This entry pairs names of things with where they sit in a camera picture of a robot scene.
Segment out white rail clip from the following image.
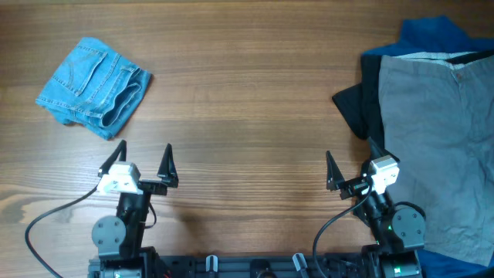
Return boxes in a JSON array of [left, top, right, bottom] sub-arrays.
[[205, 255, 218, 273], [292, 253, 309, 278]]

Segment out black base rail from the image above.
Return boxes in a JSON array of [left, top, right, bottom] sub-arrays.
[[88, 249, 371, 278]]

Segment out left black cable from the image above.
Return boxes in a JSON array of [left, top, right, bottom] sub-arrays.
[[24, 183, 101, 278]]

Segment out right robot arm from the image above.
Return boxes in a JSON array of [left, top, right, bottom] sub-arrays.
[[326, 137, 426, 277]]

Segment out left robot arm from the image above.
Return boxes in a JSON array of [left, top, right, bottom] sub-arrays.
[[88, 141, 179, 278]]

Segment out grey shorts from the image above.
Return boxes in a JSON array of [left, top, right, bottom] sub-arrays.
[[378, 56, 493, 266]]

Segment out black garment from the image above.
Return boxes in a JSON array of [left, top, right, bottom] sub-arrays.
[[332, 55, 384, 148]]

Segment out light blue denim jeans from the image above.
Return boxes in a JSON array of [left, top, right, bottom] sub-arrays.
[[36, 37, 151, 140]]

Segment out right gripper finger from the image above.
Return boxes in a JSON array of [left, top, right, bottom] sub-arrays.
[[326, 151, 345, 191], [367, 137, 400, 162]]

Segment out right white rail clip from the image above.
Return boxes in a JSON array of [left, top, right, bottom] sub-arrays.
[[292, 253, 309, 278]]

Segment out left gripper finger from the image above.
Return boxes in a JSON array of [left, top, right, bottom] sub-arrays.
[[157, 144, 178, 181], [98, 140, 127, 178]]

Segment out dark blue garment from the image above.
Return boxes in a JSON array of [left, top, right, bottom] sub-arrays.
[[363, 15, 493, 56]]

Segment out left white rail clip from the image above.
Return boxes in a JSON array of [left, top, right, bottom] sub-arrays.
[[205, 255, 218, 273]]

